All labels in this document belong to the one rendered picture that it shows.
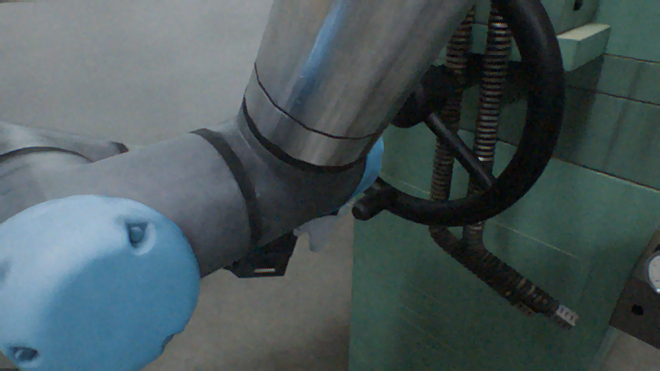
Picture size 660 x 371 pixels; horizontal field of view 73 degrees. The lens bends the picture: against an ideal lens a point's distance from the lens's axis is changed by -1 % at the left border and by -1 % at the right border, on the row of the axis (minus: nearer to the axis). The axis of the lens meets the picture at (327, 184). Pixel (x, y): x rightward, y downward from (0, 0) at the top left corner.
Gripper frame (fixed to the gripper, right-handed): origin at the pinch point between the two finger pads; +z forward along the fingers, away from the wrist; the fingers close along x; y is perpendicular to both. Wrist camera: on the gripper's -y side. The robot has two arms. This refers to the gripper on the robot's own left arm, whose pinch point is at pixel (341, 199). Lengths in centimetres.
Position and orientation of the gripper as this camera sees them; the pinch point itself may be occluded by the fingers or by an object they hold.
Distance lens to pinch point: 49.0
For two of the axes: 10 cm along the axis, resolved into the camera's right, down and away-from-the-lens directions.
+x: 6.9, 3.2, -6.5
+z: 6.6, 1.2, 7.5
